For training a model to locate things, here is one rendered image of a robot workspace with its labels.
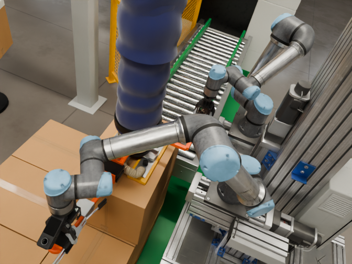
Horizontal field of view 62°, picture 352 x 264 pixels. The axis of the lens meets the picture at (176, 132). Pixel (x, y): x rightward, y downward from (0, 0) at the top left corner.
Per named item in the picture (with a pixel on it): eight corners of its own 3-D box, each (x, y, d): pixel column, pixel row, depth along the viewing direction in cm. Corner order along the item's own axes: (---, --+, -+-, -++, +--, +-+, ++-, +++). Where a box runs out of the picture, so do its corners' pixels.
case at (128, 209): (121, 146, 210) (124, 105, 182) (173, 167, 206) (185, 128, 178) (73, 217, 168) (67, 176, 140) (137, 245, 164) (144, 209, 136)
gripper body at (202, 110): (194, 113, 156) (200, 95, 148) (199, 104, 162) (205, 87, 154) (208, 119, 155) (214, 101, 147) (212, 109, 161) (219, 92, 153)
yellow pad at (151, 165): (154, 134, 170) (155, 128, 166) (171, 141, 168) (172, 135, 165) (127, 177, 146) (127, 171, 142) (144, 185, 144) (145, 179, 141)
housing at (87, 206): (81, 201, 122) (80, 195, 118) (95, 208, 121) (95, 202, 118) (70, 215, 117) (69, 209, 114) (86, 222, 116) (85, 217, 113)
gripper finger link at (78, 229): (89, 234, 110) (79, 219, 104) (79, 248, 105) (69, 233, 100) (82, 232, 111) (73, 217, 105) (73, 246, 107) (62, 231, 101)
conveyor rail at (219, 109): (243, 48, 385) (249, 35, 372) (247, 50, 385) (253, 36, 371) (186, 177, 223) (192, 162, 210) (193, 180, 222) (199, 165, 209)
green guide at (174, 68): (202, 22, 382) (204, 15, 376) (210, 24, 381) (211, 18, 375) (152, 85, 270) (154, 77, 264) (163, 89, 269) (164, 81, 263)
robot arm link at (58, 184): (73, 187, 83) (40, 190, 80) (75, 207, 90) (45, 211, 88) (73, 165, 88) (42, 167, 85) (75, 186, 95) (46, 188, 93)
